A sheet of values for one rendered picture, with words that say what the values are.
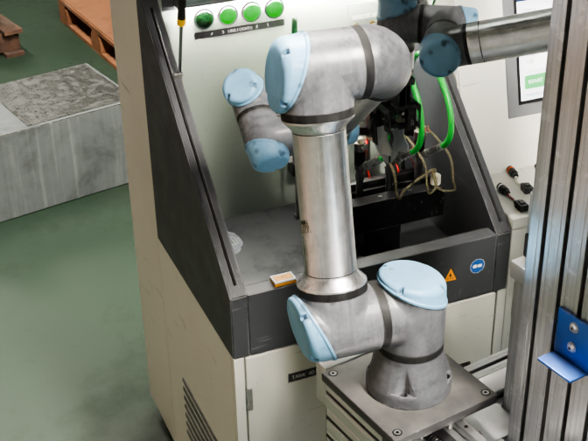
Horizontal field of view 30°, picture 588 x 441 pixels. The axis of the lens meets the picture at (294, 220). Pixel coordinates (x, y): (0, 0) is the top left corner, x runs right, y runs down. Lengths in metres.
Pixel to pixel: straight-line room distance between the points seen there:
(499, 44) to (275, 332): 0.85
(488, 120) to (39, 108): 2.47
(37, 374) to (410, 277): 2.17
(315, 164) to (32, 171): 3.07
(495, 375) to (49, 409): 1.86
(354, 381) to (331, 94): 0.56
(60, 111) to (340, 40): 3.12
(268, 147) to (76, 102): 2.82
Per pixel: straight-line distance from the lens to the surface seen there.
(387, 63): 1.69
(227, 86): 2.08
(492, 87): 2.76
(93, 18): 6.49
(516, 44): 1.98
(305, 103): 1.66
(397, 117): 2.19
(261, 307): 2.38
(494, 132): 2.78
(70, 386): 3.73
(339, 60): 1.66
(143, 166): 2.89
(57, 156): 4.70
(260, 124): 2.04
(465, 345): 2.73
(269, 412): 2.56
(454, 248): 2.54
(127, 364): 3.78
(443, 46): 1.97
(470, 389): 1.96
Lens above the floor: 2.25
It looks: 30 degrees down
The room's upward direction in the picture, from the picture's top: 1 degrees counter-clockwise
